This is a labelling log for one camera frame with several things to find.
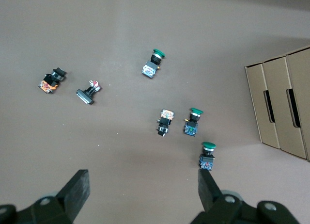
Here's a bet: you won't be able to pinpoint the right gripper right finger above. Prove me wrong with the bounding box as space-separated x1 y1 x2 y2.
191 170 301 224

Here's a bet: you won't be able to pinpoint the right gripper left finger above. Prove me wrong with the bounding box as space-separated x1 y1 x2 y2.
0 169 91 224

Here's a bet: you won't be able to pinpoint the black flat-head switch red terminals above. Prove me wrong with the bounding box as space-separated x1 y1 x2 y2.
75 80 102 106

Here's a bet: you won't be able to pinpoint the black knob switch orange block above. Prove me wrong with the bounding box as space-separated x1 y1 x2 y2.
38 67 67 95

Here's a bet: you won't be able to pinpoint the green mushroom pushbutton blue block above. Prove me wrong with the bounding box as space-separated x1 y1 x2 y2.
183 107 204 137
141 48 167 79
199 141 217 172

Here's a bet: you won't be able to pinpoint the brown cardboard box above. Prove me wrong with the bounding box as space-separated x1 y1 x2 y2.
285 46 310 161
244 63 281 149
263 56 308 160

